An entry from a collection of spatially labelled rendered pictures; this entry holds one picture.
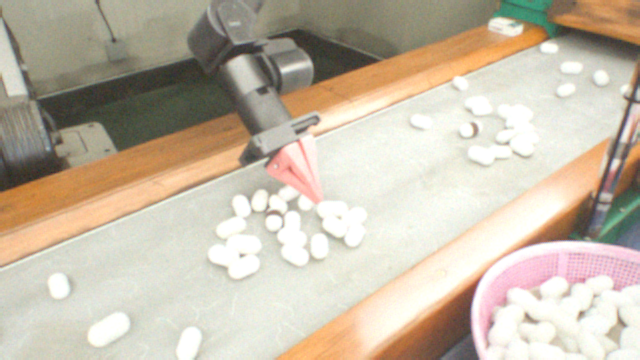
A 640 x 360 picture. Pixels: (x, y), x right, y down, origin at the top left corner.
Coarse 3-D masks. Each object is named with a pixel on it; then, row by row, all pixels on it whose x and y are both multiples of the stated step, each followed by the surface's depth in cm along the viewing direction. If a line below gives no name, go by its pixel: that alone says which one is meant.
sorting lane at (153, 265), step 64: (512, 64) 108; (384, 128) 86; (448, 128) 86; (576, 128) 86; (192, 192) 71; (384, 192) 71; (448, 192) 71; (512, 192) 71; (64, 256) 61; (128, 256) 61; (192, 256) 61; (256, 256) 61; (384, 256) 61; (0, 320) 53; (64, 320) 53; (192, 320) 53; (256, 320) 53; (320, 320) 53
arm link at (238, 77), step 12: (228, 60) 67; (240, 60) 66; (252, 60) 68; (264, 60) 70; (228, 72) 66; (240, 72) 66; (252, 72) 66; (264, 72) 71; (228, 84) 67; (240, 84) 66; (252, 84) 66; (264, 84) 67; (276, 84) 70; (228, 96) 67; (240, 96) 66
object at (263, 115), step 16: (256, 96) 66; (272, 96) 66; (240, 112) 67; (256, 112) 65; (272, 112) 65; (288, 112) 67; (256, 128) 65; (272, 128) 64; (304, 128) 67; (256, 144) 62; (240, 160) 67; (256, 160) 67
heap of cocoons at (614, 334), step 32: (512, 288) 56; (544, 288) 57; (576, 288) 57; (608, 288) 57; (512, 320) 52; (544, 320) 54; (576, 320) 55; (608, 320) 53; (512, 352) 49; (544, 352) 49; (576, 352) 51; (608, 352) 52
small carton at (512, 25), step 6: (498, 18) 118; (492, 24) 116; (498, 24) 115; (504, 24) 114; (510, 24) 114; (516, 24) 114; (522, 24) 114; (492, 30) 117; (498, 30) 116; (504, 30) 115; (510, 30) 114; (516, 30) 114
